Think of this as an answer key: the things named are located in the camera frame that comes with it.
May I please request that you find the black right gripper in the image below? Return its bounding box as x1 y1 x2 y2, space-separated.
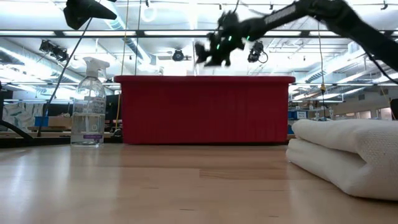
194 10 250 68

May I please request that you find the black ceiling spotlight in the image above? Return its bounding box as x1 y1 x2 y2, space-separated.
247 40 269 65
38 39 70 63
171 48 185 63

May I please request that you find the red plastic bin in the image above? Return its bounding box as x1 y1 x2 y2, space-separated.
113 75 297 146

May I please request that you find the clear spray bottle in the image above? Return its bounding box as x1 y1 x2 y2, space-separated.
70 56 111 148

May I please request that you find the cream canvas tote bag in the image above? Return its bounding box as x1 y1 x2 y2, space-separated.
291 118 398 188
285 138 398 202

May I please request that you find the brown cardboard box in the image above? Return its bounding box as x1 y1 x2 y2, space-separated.
48 115 73 128

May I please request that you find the blue storage box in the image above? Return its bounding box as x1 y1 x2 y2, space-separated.
34 115 50 128

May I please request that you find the yellow cable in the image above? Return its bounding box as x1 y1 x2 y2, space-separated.
115 0 131 132

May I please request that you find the black hanging cable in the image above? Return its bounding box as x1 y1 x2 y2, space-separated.
317 21 328 123

